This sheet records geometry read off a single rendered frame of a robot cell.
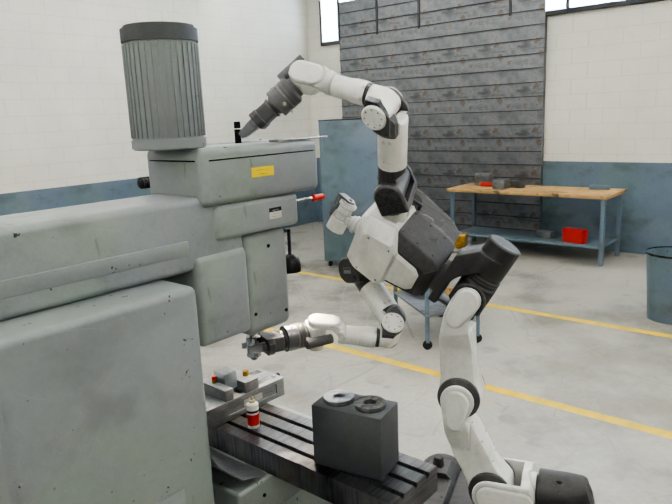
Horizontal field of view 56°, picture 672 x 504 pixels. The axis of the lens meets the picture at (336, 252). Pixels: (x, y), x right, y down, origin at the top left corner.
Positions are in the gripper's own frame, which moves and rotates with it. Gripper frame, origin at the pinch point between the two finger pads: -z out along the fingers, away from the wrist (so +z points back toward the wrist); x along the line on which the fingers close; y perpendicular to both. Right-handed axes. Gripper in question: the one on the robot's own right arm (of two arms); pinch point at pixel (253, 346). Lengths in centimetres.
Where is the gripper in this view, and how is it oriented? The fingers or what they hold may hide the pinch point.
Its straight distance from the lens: 210.9
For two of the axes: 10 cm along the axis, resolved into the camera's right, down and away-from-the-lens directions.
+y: 0.5, 9.8, 2.2
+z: 8.8, -1.5, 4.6
